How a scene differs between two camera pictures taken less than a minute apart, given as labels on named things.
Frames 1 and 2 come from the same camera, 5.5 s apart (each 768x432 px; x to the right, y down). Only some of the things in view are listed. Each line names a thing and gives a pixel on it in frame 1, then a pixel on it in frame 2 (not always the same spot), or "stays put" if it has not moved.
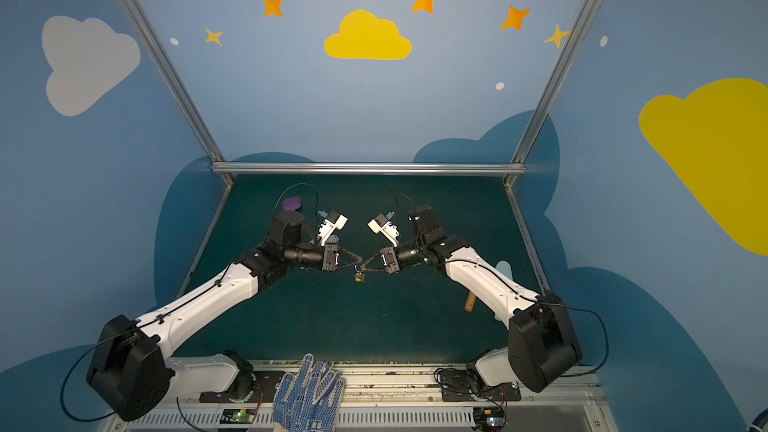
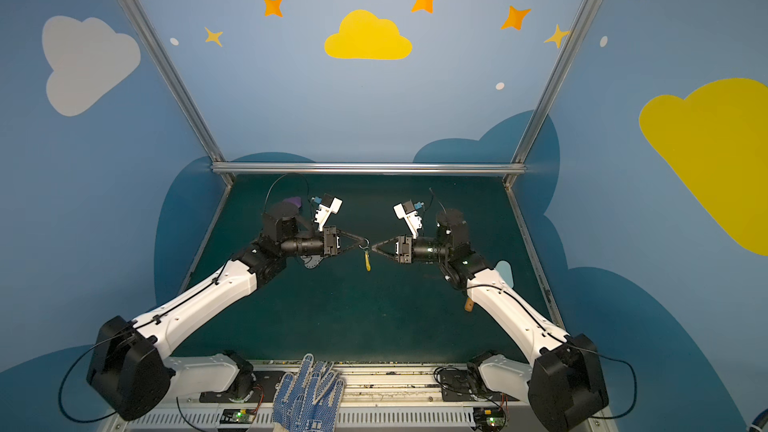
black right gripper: (389, 259) to (404, 249)
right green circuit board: (489, 419) stays put
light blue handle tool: (505, 268) stays put
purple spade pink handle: (292, 204) stays put
